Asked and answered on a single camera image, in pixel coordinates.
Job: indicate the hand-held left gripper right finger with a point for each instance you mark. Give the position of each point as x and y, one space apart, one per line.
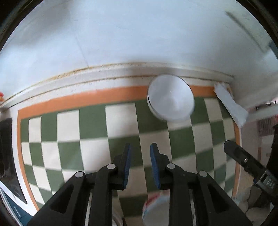
154 165

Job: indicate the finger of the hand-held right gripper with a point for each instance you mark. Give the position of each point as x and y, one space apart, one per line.
241 157
274 147

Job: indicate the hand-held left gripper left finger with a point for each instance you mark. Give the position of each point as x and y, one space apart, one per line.
128 165

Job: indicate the floral print white bowl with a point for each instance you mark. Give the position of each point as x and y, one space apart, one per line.
156 208

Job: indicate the tall white bowl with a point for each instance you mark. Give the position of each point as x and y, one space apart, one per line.
170 97

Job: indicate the sliding glass door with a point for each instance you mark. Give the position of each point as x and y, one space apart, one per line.
265 121

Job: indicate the white folded cloth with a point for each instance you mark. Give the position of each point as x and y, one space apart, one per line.
232 106

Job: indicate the green checkered mat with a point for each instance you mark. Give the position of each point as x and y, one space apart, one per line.
93 121

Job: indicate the black gas stove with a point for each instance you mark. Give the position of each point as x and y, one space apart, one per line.
9 160

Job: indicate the colourful wall decal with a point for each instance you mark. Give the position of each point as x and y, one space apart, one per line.
1 96

